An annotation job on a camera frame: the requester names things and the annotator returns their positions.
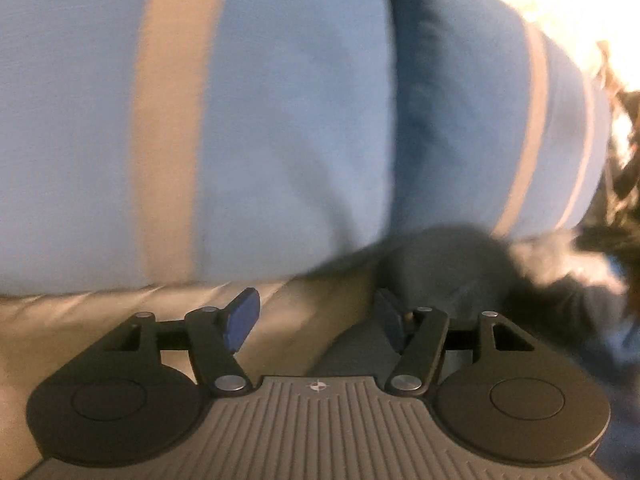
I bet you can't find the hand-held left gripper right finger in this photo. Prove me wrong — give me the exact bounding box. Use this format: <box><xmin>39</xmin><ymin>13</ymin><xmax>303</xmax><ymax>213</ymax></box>
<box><xmin>374</xmin><ymin>287</ymin><xmax>543</xmax><ymax>396</ymax></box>

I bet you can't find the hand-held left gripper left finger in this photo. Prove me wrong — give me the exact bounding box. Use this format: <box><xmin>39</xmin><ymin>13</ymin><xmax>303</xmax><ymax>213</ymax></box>
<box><xmin>95</xmin><ymin>287</ymin><xmax>262</xmax><ymax>396</ymax></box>

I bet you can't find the blue fleece jacket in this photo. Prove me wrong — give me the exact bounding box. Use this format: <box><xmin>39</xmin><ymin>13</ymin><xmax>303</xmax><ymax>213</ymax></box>
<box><xmin>315</xmin><ymin>225</ymin><xmax>640</xmax><ymax>480</ymax></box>

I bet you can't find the grey quilted bedspread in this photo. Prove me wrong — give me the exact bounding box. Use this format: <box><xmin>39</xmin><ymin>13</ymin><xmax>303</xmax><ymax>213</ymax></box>
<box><xmin>0</xmin><ymin>270</ymin><xmax>383</xmax><ymax>480</ymax></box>

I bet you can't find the large blue striped pillow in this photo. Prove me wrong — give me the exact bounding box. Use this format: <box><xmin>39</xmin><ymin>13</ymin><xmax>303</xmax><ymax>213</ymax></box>
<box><xmin>387</xmin><ymin>0</ymin><xmax>615</xmax><ymax>243</ymax></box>

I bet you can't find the small blue striped pillow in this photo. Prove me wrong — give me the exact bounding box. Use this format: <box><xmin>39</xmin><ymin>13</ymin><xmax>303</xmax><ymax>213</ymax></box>
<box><xmin>0</xmin><ymin>0</ymin><xmax>398</xmax><ymax>297</ymax></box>

